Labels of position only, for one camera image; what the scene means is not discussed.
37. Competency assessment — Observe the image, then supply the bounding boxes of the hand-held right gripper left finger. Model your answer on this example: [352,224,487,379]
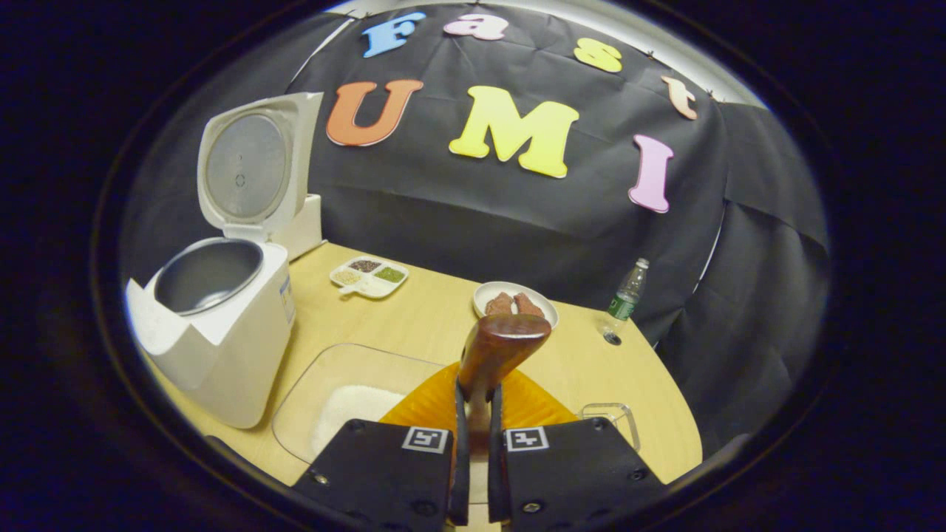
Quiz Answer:
[292,362,472,532]

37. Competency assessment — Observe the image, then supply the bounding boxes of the black backdrop cloth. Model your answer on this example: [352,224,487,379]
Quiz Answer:
[122,4,830,459]

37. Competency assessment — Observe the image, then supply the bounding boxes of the white round plate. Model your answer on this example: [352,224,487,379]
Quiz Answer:
[473,281,559,330]

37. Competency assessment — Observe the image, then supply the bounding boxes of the clear container of rice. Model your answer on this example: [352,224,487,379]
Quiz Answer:
[271,343,448,465]

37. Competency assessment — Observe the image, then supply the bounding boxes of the clear chopstick holder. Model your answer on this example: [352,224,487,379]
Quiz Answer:
[580,403,642,453]

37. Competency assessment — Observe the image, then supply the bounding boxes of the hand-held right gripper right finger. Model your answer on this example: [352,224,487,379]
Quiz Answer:
[488,368,670,532]

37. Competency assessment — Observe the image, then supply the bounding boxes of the clear water bottle green label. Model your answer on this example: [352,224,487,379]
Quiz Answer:
[600,258,650,346]

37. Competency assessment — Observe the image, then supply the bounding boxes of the white divided grain dish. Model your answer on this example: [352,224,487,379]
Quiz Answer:
[330,256,409,299]

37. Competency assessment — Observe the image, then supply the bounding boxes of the brown wooden spoon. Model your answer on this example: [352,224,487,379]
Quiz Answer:
[458,313,552,451]

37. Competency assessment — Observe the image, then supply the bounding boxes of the white toaster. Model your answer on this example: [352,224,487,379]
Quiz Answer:
[285,194,324,261]

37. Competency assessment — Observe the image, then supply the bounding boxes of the white rice cooker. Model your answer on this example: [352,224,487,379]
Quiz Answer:
[124,92,324,429]

